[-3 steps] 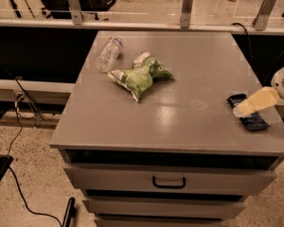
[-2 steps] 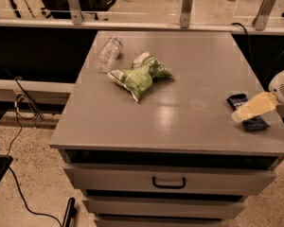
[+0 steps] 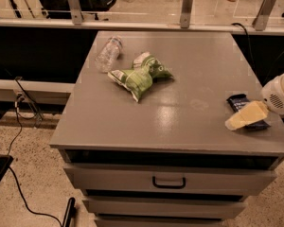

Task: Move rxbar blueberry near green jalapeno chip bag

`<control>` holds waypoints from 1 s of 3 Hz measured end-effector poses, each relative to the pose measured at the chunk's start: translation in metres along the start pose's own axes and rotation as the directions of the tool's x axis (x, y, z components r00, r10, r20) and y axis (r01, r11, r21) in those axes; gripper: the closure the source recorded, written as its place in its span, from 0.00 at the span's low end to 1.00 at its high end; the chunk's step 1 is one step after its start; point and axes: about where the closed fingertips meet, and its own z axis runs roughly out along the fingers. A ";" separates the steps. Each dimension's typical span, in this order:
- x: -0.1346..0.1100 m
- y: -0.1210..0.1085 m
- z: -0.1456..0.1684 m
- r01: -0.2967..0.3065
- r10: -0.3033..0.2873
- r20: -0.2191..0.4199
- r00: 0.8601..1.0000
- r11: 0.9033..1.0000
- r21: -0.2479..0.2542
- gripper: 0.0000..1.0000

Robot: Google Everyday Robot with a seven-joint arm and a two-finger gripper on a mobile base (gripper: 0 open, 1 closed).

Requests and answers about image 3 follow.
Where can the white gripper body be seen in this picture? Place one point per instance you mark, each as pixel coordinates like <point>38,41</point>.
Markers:
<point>274,98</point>

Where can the green jalapeno chip bag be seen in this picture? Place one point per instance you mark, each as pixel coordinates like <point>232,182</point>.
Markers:
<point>139,78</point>

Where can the dark blue rxbar wrapper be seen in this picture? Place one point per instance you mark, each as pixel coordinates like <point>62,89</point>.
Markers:
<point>239,103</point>

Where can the clear plastic water bottle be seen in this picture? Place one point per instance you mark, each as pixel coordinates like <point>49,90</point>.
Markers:
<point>109,53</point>

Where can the black drawer handle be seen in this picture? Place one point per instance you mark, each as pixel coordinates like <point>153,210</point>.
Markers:
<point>168,184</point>

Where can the grey drawer cabinet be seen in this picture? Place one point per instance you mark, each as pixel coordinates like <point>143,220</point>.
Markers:
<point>112,145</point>

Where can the metal rail bracket right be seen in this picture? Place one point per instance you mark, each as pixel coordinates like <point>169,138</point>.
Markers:
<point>262,18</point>

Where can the metal rail bracket left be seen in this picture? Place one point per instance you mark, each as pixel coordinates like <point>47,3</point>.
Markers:
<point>75,10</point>

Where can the metal rail bracket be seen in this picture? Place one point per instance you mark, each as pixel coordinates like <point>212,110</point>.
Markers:
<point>262,18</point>
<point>75,10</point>
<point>185,13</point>

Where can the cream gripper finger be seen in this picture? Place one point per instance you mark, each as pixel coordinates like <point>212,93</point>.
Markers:
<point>246,115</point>

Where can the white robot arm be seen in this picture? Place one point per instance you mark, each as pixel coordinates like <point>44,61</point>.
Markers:
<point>250,113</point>

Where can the metal rail bracket middle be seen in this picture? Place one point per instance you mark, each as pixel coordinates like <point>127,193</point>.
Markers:
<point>185,13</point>

